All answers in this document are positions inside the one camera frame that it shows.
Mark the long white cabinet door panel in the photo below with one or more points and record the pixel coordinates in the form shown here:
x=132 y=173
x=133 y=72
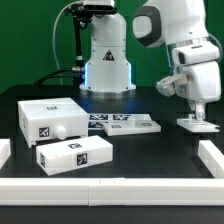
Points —
x=131 y=127

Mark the white left border rail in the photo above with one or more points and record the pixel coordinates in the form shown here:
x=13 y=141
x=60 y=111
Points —
x=5 y=151

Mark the white sheet with fiducial markers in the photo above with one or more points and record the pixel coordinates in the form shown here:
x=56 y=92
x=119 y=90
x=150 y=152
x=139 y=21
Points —
x=96 y=120

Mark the white cabinet drawer block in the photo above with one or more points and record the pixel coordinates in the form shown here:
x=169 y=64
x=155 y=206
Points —
x=73 y=154

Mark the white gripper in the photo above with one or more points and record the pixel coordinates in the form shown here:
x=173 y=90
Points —
x=197 y=83

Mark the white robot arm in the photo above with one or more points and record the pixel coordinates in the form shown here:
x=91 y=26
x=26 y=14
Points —
x=179 y=25

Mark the white front border rail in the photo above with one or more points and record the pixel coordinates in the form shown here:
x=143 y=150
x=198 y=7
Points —
x=111 y=191

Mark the white border rail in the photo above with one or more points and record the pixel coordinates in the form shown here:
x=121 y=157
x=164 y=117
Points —
x=212 y=158
x=5 y=151
x=111 y=191

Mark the white right border rail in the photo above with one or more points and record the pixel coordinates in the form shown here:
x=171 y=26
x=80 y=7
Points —
x=212 y=158

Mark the white cabinet body box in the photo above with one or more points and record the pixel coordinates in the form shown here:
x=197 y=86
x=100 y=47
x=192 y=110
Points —
x=46 y=119

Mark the small white cabinet panel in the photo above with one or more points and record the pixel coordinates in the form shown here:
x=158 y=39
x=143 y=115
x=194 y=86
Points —
x=197 y=126

